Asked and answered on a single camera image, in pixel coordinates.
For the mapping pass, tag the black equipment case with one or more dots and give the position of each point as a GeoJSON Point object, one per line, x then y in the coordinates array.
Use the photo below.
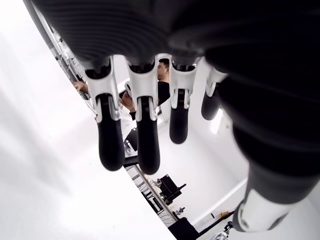
{"type": "Point", "coordinates": [183, 228]}

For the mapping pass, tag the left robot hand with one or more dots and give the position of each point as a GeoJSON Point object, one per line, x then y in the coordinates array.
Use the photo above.
{"type": "Point", "coordinates": [225, 37]}

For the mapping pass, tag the black mounted device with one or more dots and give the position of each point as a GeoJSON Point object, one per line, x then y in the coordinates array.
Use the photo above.
{"type": "Point", "coordinates": [171, 187]}

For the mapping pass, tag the person in black shirt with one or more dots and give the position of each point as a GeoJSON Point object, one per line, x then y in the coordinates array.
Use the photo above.
{"type": "Point", "coordinates": [163, 85]}

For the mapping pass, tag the seated person in white shirt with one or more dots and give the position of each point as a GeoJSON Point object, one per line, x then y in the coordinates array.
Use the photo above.
{"type": "Point", "coordinates": [127, 102]}

